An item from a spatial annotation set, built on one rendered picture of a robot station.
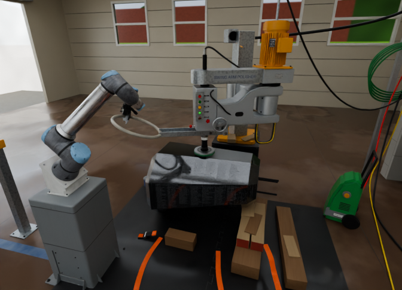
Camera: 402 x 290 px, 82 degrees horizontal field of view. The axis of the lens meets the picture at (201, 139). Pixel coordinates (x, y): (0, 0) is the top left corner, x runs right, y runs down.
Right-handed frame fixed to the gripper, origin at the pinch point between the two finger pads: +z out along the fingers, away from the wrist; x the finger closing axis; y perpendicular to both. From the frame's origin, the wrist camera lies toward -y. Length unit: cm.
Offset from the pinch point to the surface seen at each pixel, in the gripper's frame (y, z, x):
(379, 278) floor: -148, 26, 231
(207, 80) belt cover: -34, -71, 55
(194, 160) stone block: -53, 9, 61
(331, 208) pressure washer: -184, 9, 166
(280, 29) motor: -71, -134, 78
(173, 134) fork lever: -27, -11, 45
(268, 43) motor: -70, -121, 72
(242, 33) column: -95, -129, 15
